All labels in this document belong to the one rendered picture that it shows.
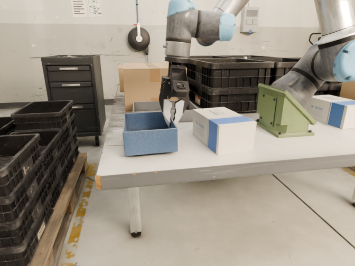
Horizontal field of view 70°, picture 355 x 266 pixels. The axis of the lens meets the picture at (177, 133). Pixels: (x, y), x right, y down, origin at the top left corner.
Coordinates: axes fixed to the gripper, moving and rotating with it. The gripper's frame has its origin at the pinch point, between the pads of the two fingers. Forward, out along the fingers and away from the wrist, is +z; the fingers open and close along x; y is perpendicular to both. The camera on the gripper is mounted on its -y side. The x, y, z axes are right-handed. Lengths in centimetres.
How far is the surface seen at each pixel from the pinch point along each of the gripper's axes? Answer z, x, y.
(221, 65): -17.7, -23.4, 29.7
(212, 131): -0.5, -11.2, -7.5
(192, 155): 6.2, -5.2, -10.6
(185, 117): 4.0, -9.0, 22.9
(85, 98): 31, 58, 177
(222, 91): -6.9, -25.6, 29.8
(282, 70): -18, -54, 33
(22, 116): 27, 80, 90
